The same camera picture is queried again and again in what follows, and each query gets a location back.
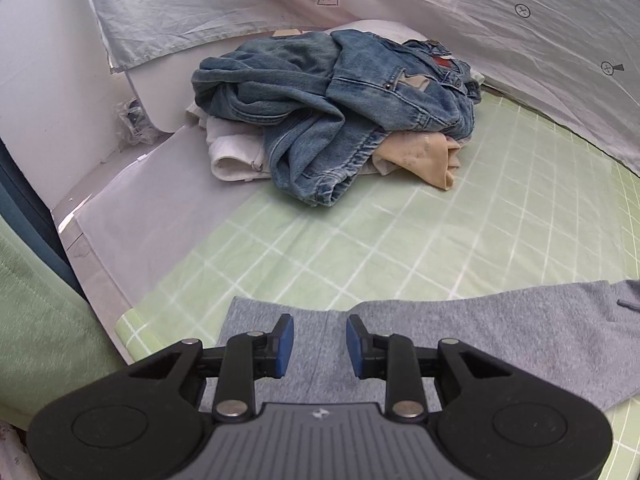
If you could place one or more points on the grey zip hoodie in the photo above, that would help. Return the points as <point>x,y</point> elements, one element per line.
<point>500,325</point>

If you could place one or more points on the blue denim jeans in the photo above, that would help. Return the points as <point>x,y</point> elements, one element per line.
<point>310,85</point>

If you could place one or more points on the beige garment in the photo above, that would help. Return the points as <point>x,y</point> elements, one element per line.
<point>420,152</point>

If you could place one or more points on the white garment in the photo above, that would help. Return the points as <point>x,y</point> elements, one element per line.
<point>230,150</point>

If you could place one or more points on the crumpled clear plastic bag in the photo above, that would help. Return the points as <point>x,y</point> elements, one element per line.
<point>135,125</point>

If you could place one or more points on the green cloth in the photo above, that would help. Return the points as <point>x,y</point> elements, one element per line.
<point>40,335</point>

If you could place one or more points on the green grid mat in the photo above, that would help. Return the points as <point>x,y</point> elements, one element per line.
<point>450,240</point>

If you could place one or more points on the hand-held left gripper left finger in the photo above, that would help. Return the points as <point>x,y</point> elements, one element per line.
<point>286,345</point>

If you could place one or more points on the dark teal cloth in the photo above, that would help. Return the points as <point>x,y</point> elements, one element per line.
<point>25,220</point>

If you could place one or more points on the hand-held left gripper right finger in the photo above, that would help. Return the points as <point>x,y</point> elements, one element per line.
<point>352,345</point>

